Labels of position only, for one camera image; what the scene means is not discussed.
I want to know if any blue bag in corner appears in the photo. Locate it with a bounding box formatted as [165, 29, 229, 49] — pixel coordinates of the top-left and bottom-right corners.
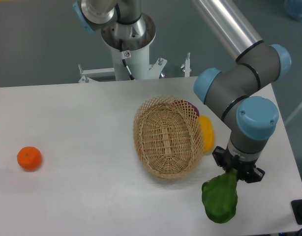
[284, 0, 302, 22]

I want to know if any green leafy bok choy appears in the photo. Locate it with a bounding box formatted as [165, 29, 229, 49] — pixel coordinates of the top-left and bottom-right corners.
[202, 169, 238, 224]

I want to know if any black cable on pedestal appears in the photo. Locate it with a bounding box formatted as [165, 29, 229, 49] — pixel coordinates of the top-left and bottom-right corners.
[118, 38, 136, 81]

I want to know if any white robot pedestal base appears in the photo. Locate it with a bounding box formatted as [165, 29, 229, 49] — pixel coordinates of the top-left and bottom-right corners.
[78, 44, 192, 84]

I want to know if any orange mandarin fruit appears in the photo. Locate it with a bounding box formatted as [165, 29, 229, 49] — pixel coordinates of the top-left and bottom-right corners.
[17, 147, 42, 171]

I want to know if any purple toy vegetable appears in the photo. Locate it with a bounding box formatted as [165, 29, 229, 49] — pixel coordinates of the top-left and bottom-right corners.
[173, 100, 200, 117]

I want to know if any black device at table edge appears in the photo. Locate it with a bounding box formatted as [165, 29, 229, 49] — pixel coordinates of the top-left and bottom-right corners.
[291, 199, 302, 225]

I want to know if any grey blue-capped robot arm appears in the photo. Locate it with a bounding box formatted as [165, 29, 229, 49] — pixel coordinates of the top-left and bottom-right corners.
[73, 0, 291, 183]

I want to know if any yellow toy fruit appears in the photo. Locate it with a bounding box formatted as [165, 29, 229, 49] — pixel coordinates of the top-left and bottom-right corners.
[198, 116, 214, 152]

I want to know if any woven wicker basket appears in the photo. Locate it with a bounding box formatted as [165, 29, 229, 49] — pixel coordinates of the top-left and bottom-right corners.
[133, 96, 205, 180]

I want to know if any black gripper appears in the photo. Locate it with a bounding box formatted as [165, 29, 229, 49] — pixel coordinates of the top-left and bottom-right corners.
[212, 146, 265, 183]

